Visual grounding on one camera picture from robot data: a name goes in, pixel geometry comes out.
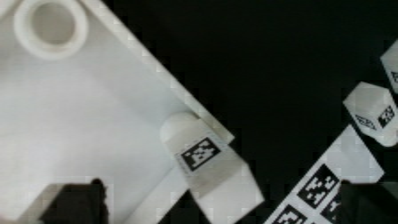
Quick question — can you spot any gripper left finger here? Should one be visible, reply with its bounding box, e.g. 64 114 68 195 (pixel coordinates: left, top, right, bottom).
18 179 111 224

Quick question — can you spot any white sheet with markers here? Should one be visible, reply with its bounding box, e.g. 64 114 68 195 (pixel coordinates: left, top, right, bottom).
265 126 384 224

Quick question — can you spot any white table leg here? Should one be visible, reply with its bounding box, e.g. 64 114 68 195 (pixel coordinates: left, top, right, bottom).
381 40 398 94
343 82 398 147
160 112 265 224

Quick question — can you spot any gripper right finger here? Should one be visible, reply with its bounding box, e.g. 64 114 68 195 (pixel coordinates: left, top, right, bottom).
336 181 398 224

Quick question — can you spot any white square tabletop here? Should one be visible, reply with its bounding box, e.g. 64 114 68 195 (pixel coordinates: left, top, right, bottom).
0 0 217 224

